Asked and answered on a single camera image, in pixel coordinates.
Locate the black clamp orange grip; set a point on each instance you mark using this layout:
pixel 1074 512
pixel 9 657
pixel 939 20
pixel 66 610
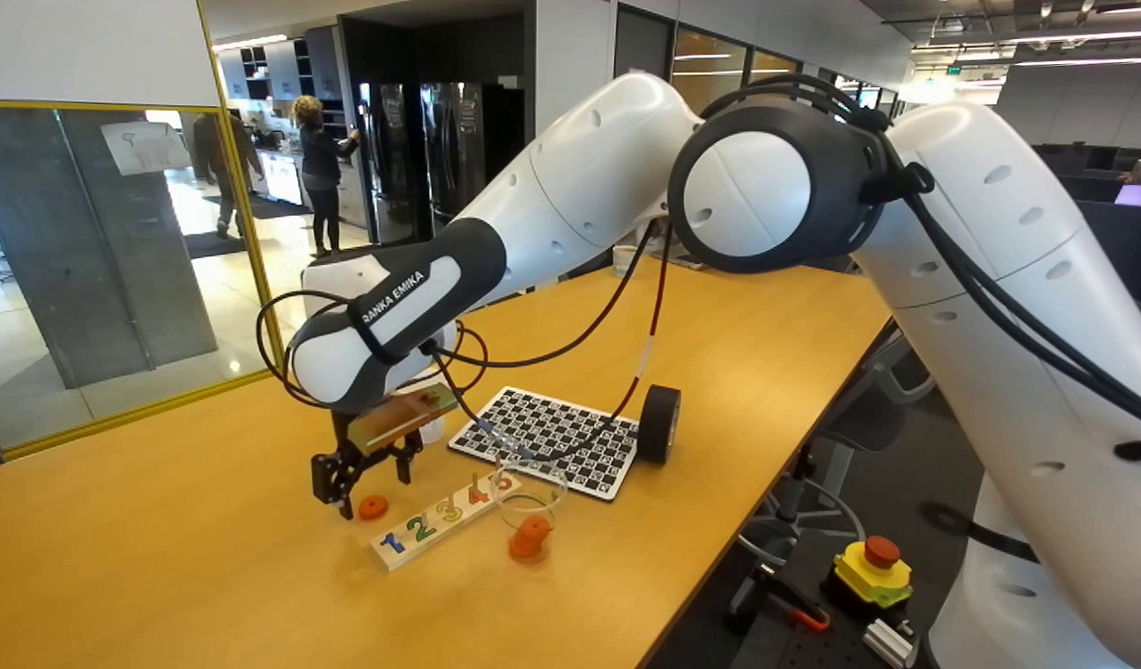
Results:
pixel 800 614

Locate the black white marker board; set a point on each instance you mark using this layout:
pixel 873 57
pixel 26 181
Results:
pixel 542 442

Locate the wrist mounted camera bar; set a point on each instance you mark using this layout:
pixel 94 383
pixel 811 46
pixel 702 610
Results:
pixel 403 414

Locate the yellow red emergency stop button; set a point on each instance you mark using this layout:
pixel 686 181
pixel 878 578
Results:
pixel 873 575

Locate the transparent plastic cup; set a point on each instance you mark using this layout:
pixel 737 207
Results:
pixel 505 508

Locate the black office chair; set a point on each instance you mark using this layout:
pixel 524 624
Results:
pixel 878 414

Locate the black glass doors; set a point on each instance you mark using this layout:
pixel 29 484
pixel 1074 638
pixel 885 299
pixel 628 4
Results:
pixel 438 149

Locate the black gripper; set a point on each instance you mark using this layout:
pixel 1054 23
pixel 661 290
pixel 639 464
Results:
pixel 351 456

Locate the yellow framed glass partition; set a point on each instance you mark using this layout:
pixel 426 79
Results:
pixel 97 309

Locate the white paper sign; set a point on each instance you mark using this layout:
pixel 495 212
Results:
pixel 144 147

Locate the purple lit monitor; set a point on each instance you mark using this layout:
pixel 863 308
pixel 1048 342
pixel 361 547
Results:
pixel 1133 194

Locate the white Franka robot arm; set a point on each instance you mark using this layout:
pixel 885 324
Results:
pixel 1028 309

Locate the wooden number peg board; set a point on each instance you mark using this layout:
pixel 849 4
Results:
pixel 426 529

